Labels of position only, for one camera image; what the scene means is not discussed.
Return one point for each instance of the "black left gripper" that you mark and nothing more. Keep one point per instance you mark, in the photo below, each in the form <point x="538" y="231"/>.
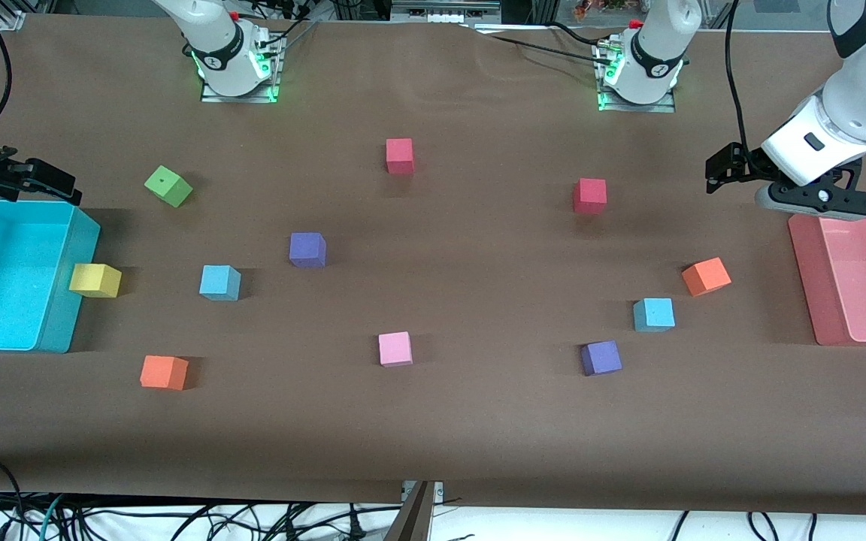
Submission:
<point x="748" y="165"/>

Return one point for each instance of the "light blue foam block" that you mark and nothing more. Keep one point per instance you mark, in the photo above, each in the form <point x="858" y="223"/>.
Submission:
<point x="653" y="313"/>
<point x="219" y="282"/>

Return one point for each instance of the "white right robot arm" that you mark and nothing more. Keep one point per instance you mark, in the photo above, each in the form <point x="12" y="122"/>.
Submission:
<point x="207" y="19"/>

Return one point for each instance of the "yellow foam block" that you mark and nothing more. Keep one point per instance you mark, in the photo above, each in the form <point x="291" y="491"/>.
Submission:
<point x="95" y="279"/>

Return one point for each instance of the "orange foam block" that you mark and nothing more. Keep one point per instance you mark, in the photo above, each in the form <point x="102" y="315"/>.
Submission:
<point x="706" y="276"/>
<point x="162" y="372"/>

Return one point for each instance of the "green foam block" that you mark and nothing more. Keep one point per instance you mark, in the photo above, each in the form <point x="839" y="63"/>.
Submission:
<point x="168" y="185"/>

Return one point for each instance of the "red foam block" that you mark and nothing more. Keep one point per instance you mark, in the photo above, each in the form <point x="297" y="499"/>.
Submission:
<point x="399" y="154"/>
<point x="589" y="194"/>

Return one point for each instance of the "pink plastic bin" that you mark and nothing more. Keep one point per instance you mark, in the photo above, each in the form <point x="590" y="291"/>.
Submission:
<point x="861" y="285"/>

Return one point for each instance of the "purple foam block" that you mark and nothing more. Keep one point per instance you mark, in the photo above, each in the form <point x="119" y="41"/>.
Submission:
<point x="601" y="358"/>
<point x="307" y="248"/>

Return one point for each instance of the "white power strip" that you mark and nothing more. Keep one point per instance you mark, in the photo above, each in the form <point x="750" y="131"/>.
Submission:
<point x="440" y="15"/>

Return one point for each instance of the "pink foam block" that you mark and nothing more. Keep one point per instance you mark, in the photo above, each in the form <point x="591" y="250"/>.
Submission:
<point x="395" y="349"/>

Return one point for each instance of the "brown table cover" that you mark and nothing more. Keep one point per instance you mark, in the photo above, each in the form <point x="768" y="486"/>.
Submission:
<point x="433" y="436"/>

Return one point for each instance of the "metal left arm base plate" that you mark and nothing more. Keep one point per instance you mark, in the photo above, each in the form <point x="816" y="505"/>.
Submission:
<point x="658" y="107"/>

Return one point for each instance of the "silver table corner bracket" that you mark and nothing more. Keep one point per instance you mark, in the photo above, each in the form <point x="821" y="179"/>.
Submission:
<point x="10" y="21"/>

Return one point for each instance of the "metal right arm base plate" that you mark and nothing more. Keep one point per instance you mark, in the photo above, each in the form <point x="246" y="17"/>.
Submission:
<point x="237" y="98"/>

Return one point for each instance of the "silver metal bracket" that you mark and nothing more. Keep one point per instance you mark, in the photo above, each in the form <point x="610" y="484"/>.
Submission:
<point x="439" y="490"/>

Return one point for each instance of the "dark metal table post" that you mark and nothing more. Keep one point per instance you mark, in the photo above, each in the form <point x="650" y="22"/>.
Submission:
<point x="414" y="522"/>

